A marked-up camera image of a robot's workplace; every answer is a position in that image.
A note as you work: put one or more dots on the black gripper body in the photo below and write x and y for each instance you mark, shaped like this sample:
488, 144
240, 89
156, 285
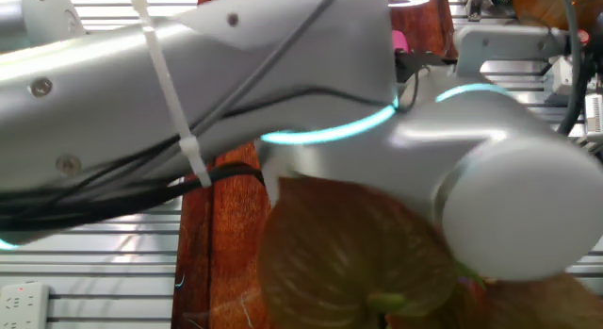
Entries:
414, 65

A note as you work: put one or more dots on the pink plastic watering can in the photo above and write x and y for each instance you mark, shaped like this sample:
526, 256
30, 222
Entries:
399, 41

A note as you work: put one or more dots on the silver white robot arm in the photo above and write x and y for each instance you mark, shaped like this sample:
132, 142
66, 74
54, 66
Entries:
282, 84

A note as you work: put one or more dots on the potted green leafy plant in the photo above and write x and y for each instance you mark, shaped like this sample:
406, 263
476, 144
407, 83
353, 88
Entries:
330, 253

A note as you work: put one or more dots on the grey box with red button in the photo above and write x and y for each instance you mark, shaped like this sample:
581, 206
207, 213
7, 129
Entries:
584, 37

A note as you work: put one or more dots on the white zip tie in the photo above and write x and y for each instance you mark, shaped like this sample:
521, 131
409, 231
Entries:
165, 84

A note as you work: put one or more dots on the glossy wood grain board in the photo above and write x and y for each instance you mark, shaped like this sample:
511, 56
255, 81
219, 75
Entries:
226, 249

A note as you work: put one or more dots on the white power strip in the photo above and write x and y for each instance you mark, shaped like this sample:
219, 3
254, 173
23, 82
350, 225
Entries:
23, 305

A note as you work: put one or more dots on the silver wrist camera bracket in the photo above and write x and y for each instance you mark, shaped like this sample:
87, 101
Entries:
494, 41

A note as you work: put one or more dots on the silver ribbed depth camera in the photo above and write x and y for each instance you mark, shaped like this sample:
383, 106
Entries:
594, 114

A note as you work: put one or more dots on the aluminium camera mount bar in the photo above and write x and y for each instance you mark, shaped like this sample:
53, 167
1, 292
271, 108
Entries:
594, 139

